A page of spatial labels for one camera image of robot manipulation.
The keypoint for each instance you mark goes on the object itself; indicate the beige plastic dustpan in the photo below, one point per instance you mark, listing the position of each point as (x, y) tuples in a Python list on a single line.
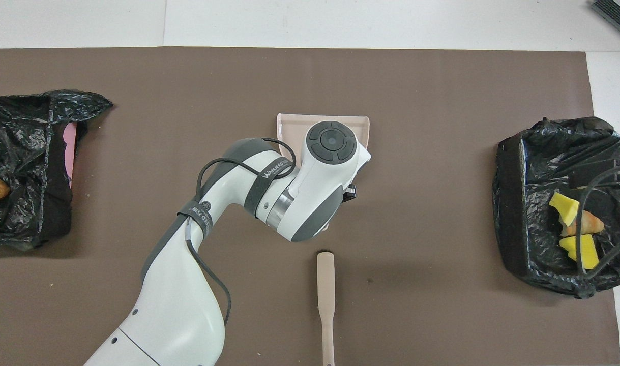
[(292, 129)]

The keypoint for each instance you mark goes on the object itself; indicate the small yellow sponge piece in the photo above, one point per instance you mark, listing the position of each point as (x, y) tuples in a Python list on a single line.
[(564, 208)]

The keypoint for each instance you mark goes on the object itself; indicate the large yellow sponge piece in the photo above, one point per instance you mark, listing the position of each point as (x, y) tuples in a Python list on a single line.
[(574, 246)]

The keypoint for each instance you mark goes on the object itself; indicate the orange striped sponge piece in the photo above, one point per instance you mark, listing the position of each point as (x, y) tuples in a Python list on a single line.
[(592, 223)]

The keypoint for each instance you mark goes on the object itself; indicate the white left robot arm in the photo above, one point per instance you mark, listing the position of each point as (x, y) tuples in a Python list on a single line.
[(310, 193)]

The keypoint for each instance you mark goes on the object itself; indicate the open bin with black bag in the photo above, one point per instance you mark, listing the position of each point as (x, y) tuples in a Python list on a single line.
[(523, 203)]

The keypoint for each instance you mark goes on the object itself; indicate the pink bin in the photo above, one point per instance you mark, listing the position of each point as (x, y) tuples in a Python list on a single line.
[(69, 150)]

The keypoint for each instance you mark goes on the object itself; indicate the crumpled black trash bag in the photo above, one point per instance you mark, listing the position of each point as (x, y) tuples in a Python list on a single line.
[(15, 132)]

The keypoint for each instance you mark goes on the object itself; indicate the brown table mat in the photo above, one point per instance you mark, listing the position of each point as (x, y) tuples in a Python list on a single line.
[(442, 101)]

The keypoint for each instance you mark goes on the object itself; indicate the dark ribbed panel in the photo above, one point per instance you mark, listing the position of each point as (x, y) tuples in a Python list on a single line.
[(617, 15)]

